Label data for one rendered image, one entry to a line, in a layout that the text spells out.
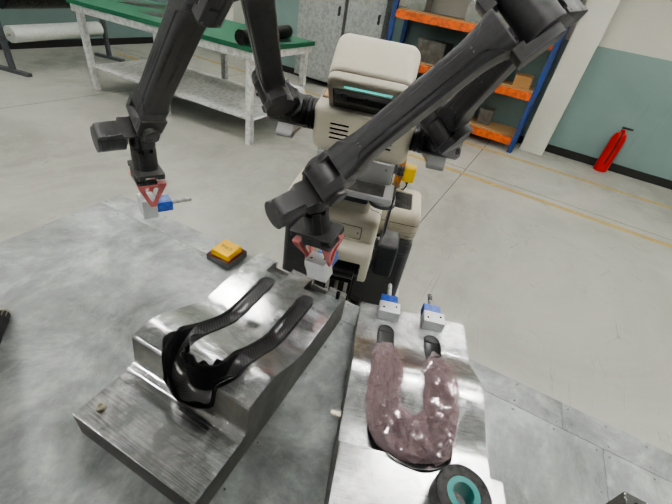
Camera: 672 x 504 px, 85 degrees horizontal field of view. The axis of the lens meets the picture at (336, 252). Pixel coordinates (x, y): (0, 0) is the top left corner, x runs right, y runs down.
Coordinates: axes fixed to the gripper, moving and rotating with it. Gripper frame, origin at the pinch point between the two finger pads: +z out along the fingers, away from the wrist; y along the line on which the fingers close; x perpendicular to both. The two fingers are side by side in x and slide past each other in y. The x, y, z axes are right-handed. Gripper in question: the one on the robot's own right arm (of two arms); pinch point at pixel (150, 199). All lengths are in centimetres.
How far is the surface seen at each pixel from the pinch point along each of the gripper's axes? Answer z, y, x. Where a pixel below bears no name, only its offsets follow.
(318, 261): -3, 44, 24
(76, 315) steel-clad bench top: 15.7, 19.0, -22.3
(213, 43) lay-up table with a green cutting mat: 7, -275, 122
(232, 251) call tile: 11.2, 15.8, 16.0
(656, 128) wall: 22, -30, 569
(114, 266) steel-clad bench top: 15.5, 4.8, -12.0
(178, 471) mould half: 10, 66, -14
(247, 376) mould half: 2, 60, 0
